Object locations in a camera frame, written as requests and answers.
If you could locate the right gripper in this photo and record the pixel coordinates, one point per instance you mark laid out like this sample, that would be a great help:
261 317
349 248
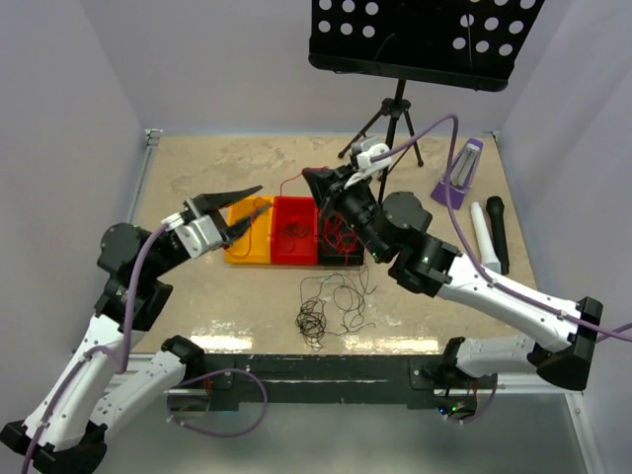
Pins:
328 185

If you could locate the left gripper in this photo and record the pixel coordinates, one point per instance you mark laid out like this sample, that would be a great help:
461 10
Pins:
211 201

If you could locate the orange plastic bin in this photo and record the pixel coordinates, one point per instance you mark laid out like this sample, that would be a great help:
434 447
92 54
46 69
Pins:
254 247

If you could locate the small brown cable clump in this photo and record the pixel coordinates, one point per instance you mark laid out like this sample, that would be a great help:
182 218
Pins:
297 242

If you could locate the red plastic bin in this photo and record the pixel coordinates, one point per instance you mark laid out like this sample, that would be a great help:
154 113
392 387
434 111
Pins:
292 208

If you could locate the black plastic bin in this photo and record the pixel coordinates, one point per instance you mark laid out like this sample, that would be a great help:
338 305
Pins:
337 245

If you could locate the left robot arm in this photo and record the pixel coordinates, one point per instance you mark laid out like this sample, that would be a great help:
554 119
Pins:
70 430

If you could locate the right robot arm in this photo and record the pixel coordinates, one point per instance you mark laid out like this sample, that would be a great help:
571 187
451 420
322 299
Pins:
556 337

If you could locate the purple metronome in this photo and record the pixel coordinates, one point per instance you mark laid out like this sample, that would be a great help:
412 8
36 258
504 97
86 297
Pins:
457 181

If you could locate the black microphone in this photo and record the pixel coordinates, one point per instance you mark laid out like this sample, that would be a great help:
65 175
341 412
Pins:
495 208

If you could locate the white microphone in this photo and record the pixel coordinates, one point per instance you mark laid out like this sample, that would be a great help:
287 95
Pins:
488 257

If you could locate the black music stand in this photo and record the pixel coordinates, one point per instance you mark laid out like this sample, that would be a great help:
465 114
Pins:
463 44

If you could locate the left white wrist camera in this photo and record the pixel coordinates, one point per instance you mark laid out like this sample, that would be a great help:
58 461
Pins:
198 237

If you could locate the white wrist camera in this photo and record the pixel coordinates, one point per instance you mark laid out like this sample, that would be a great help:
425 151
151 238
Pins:
363 154
198 237

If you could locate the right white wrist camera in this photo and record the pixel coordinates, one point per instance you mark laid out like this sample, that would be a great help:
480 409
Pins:
363 154

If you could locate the aluminium frame rail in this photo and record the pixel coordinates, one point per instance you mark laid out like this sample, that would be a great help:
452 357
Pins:
508 383

